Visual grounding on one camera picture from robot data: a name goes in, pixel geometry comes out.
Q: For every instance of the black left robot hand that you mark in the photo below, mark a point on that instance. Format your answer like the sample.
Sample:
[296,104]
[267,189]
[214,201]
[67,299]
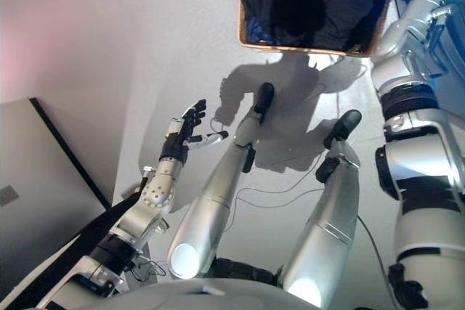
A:
[179,139]

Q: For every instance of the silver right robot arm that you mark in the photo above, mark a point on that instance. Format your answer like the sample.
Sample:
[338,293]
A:
[417,150]

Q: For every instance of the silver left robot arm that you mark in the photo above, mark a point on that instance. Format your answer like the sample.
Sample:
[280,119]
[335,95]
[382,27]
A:
[152,197]

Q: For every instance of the woven wicker laundry basket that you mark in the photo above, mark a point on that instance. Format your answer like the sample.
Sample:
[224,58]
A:
[376,30]

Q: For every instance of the black garment with white print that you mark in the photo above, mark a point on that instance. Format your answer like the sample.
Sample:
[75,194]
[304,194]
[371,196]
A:
[309,5]

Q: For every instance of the royal blue cloth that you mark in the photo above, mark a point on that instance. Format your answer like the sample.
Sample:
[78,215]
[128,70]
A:
[258,32]

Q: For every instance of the silver right robot leg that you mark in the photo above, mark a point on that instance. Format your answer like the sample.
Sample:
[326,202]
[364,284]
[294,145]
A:
[327,223]

